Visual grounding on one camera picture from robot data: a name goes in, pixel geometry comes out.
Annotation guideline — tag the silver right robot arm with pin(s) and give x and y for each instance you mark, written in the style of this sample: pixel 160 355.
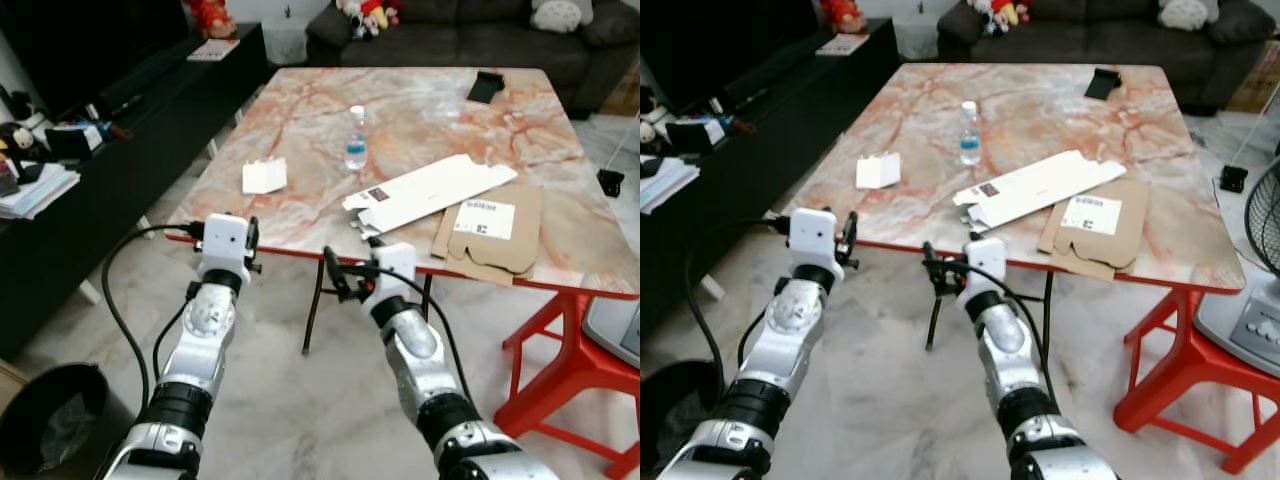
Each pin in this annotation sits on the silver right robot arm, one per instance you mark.
pixel 1005 345
pixel 415 345

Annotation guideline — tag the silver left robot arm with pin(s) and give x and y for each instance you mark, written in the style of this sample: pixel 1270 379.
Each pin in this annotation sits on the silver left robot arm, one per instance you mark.
pixel 795 320
pixel 205 330

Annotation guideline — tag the white lace covered bin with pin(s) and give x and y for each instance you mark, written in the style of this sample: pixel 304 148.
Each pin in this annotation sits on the white lace covered bin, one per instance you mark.
pixel 915 37
pixel 285 42

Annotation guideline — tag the black rubbish bin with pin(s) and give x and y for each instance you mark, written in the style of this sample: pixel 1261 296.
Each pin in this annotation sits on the black rubbish bin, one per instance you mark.
pixel 665 410
pixel 55 420

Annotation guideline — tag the small white folded carton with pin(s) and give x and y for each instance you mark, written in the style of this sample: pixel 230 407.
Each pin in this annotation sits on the small white folded carton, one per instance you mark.
pixel 878 170
pixel 264 176

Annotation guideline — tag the long white flattened carton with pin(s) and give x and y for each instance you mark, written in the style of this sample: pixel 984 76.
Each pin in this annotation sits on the long white flattened carton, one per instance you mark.
pixel 430 192
pixel 1040 188

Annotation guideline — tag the black TV cabinet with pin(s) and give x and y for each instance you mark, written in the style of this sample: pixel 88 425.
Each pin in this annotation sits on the black TV cabinet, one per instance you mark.
pixel 780 170
pixel 150 165

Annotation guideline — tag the clear plastic water bottle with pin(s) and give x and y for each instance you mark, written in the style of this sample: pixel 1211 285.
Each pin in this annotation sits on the clear plastic water bottle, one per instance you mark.
pixel 356 142
pixel 969 137

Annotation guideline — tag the brown flattened cardboard with label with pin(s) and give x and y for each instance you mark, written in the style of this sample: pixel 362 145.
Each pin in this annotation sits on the brown flattened cardboard with label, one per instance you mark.
pixel 1105 240
pixel 505 245

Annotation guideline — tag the black remote control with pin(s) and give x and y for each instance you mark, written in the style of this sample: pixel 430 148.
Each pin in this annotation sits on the black remote control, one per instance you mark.
pixel 756 97
pixel 126 103

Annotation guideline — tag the black and white box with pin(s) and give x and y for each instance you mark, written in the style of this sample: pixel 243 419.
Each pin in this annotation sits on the black and white box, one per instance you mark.
pixel 75 139
pixel 700 133

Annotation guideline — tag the white and red book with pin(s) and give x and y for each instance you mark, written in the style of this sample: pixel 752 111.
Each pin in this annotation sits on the white and red book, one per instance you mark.
pixel 842 44
pixel 213 50

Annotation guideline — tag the black wallet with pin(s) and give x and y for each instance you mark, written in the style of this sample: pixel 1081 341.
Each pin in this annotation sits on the black wallet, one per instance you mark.
pixel 1103 82
pixel 487 86

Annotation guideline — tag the stack of white papers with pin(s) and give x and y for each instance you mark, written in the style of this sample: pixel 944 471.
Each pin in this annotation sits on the stack of white papers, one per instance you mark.
pixel 664 182
pixel 38 192

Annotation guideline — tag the dark grey sofa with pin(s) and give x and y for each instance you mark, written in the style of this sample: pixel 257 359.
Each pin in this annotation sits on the dark grey sofa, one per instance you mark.
pixel 470 48
pixel 1090 45

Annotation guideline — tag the red festive doll figure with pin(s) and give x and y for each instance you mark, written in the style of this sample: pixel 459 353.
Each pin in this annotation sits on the red festive doll figure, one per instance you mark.
pixel 212 15
pixel 845 12

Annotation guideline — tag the black television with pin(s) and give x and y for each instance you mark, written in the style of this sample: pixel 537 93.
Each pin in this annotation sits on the black television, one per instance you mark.
pixel 90 45
pixel 730 45

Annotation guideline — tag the black haired doll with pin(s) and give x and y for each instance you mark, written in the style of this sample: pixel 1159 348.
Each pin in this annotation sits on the black haired doll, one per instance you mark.
pixel 647 132
pixel 15 137

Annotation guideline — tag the cartoon boy plush doll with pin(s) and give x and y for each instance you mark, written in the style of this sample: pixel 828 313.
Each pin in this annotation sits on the cartoon boy plush doll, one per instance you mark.
pixel 1000 10
pixel 368 12

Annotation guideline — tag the red plastic stool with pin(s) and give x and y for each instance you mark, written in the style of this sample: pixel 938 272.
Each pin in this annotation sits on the red plastic stool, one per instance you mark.
pixel 570 380
pixel 1190 380

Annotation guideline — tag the black desk stand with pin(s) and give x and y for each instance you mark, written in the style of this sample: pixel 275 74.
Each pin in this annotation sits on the black desk stand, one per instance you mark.
pixel 18 102
pixel 648 100

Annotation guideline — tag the black power adapter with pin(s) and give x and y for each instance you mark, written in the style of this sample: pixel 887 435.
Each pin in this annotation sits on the black power adapter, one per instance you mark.
pixel 610 183
pixel 1233 179

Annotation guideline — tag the white electric fan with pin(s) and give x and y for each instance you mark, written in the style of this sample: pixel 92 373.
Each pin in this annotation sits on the white electric fan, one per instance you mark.
pixel 1240 320
pixel 613 332

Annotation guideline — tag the brown cardboard box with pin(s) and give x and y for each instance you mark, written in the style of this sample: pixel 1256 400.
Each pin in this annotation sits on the brown cardboard box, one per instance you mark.
pixel 1260 85
pixel 626 92

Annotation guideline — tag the grey white plush cushion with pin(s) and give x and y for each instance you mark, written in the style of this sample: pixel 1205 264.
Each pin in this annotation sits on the grey white plush cushion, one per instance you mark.
pixel 558 14
pixel 1186 12

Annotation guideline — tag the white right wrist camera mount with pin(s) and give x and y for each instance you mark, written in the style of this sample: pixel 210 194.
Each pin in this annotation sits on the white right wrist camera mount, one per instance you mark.
pixel 395 263
pixel 986 258

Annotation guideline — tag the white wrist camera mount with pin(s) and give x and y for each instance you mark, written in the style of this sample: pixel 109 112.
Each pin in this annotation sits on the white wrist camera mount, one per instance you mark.
pixel 986 258
pixel 225 240
pixel 395 263
pixel 812 232

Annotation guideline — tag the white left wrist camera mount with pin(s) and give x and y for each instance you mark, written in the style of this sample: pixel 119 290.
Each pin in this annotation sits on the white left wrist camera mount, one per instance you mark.
pixel 812 232
pixel 225 240

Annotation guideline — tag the black metal table leg frame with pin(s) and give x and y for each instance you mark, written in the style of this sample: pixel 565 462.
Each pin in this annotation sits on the black metal table leg frame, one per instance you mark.
pixel 312 320
pixel 932 330

